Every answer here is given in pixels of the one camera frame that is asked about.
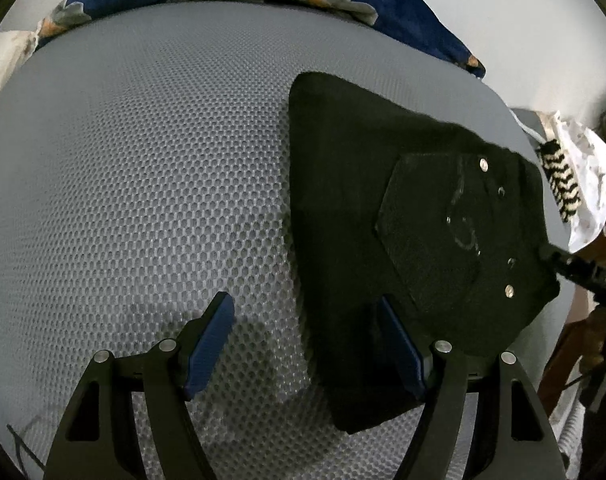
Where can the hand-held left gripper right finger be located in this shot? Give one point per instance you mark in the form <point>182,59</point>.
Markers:
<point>403,355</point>

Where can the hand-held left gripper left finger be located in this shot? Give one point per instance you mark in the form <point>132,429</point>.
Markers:
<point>210,345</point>

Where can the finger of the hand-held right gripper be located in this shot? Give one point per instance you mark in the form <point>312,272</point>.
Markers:
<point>583,272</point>

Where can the black pants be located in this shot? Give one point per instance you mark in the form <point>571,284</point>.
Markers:
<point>343,185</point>

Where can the black and white striped cloth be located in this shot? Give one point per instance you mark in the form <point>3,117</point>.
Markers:
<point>558,175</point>

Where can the white dotted cloth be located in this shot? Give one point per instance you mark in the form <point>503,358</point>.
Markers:
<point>590,160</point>

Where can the grey mesh mat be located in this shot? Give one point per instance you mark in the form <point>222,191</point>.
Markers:
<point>133,160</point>

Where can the blue floral blanket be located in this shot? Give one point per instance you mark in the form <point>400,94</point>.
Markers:
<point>408,15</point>

